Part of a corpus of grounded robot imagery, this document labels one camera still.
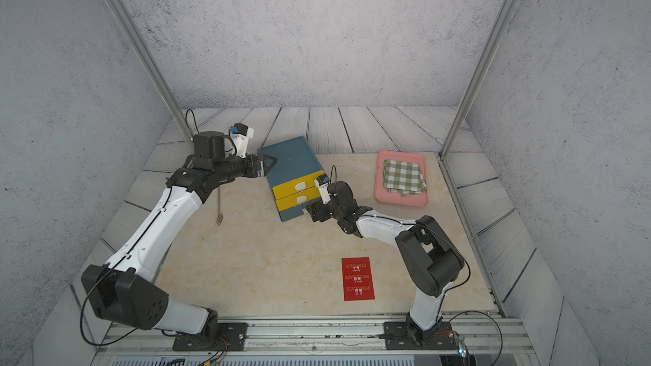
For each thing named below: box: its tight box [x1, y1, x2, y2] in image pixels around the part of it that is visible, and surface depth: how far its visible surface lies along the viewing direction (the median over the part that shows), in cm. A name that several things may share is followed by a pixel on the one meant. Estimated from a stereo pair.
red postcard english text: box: [341, 256, 376, 302], surface depth 86 cm
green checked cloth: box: [383, 159, 428, 197], surface depth 113 cm
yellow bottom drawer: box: [275, 186, 322, 212], surface depth 91 cm
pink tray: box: [374, 150, 429, 208], surface depth 110 cm
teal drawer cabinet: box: [257, 135, 325, 222], surface depth 91 cm
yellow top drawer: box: [272, 170, 325, 200], surface depth 87 cm
